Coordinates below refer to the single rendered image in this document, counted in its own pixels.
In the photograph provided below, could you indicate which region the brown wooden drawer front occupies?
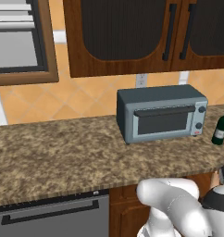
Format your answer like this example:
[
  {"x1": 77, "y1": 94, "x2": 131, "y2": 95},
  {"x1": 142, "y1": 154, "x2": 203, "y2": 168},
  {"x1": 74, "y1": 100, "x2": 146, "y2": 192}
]
[{"x1": 108, "y1": 171, "x2": 214, "y2": 237}]

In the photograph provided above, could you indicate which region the grey toaster oven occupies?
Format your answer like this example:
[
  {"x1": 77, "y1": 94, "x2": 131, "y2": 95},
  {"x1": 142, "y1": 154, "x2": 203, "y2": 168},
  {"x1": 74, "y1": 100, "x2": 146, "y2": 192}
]
[{"x1": 116, "y1": 83, "x2": 209, "y2": 145}]

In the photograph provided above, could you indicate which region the green wine bottle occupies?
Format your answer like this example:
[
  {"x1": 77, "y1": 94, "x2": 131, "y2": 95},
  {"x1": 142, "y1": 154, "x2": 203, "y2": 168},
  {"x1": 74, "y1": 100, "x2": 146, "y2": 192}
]
[{"x1": 211, "y1": 106, "x2": 224, "y2": 146}]

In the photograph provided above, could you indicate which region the grey dishwasher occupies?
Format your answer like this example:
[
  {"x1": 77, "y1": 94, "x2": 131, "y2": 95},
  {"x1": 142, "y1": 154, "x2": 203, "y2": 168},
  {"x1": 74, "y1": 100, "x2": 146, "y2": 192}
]
[{"x1": 0, "y1": 189, "x2": 110, "y2": 237}]

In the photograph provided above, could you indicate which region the wood framed window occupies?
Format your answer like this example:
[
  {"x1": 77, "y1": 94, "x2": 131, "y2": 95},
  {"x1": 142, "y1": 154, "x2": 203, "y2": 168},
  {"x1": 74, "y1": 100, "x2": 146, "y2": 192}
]
[{"x1": 0, "y1": 0, "x2": 60, "y2": 87}]

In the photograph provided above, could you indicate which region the white wall socket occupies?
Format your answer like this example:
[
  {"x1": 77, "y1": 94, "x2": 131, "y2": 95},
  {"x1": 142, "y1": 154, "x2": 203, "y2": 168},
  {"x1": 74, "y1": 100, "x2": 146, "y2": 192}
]
[{"x1": 135, "y1": 72, "x2": 148, "y2": 89}]

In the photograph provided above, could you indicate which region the brown wall cupboard door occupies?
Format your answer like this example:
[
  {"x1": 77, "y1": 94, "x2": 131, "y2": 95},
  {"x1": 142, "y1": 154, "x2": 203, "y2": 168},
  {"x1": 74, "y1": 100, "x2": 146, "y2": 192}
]
[
  {"x1": 62, "y1": 0, "x2": 183, "y2": 79},
  {"x1": 170, "y1": 0, "x2": 224, "y2": 72}
]

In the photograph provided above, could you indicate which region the black cupboard door handle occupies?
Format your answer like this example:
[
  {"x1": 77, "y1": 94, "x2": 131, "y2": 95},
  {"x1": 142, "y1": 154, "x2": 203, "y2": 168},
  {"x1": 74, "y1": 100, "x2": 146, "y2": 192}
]
[
  {"x1": 179, "y1": 3, "x2": 197, "y2": 61},
  {"x1": 161, "y1": 3, "x2": 178, "y2": 62}
]

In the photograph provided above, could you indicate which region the black dishwasher handle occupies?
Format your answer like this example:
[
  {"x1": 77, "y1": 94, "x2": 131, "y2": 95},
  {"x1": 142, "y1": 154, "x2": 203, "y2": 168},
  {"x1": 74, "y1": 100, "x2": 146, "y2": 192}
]
[{"x1": 0, "y1": 199, "x2": 100, "y2": 226}]

